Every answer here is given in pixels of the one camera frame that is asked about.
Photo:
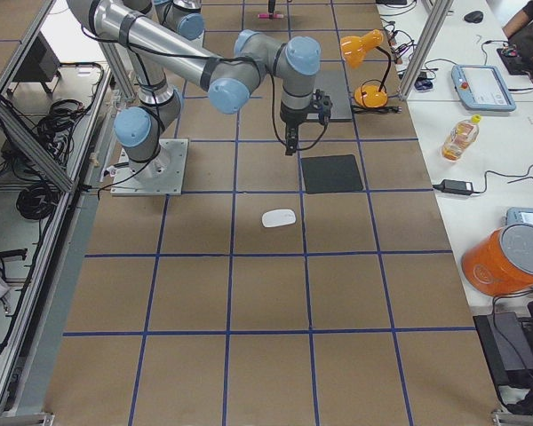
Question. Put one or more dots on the silver laptop notebook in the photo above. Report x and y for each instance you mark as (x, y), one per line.
(333, 83)

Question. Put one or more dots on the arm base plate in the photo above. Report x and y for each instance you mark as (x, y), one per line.
(164, 175)

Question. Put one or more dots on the white computer mouse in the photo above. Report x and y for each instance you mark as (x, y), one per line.
(278, 217)

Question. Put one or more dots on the aluminium frame post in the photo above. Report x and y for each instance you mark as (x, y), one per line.
(431, 29)

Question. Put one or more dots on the blue teach pendant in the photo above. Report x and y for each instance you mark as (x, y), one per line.
(519, 215)
(482, 88)

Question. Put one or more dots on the orange bucket grey lid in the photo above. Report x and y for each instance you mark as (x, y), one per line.
(502, 263)

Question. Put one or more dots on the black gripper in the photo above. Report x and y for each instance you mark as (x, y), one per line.
(292, 116)

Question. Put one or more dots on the yellow juice bottle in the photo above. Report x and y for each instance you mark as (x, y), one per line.
(462, 135)

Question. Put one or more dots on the black power adapter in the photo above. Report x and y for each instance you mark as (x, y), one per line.
(457, 187)

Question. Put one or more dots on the black mousepad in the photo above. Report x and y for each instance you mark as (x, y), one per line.
(331, 174)

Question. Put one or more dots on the pink marker pen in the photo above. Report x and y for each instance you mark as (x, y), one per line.
(270, 16)

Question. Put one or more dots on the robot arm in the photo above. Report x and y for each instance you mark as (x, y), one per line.
(155, 48)
(181, 16)

